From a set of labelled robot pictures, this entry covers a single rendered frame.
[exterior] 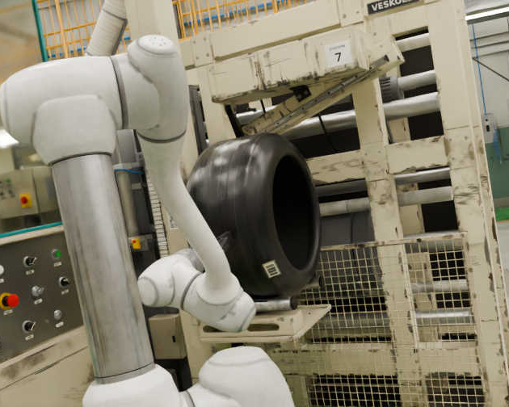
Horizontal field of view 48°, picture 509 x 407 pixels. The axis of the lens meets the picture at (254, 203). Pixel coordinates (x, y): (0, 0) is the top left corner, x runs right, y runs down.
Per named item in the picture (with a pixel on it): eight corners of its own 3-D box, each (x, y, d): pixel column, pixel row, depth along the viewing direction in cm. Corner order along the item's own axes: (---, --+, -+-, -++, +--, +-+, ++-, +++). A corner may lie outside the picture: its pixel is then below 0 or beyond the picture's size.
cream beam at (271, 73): (210, 103, 224) (204, 65, 223) (239, 105, 247) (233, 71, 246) (359, 67, 197) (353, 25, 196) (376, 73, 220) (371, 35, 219)
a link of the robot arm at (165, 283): (158, 279, 152) (200, 300, 148) (124, 303, 139) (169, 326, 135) (166, 244, 148) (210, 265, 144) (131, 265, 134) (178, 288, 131)
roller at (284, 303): (205, 316, 200) (199, 311, 197) (208, 304, 203) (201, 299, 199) (296, 312, 185) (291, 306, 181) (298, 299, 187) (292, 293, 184)
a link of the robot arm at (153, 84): (179, 102, 117) (112, 111, 112) (178, 19, 104) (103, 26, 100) (198, 140, 108) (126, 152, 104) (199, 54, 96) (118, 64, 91)
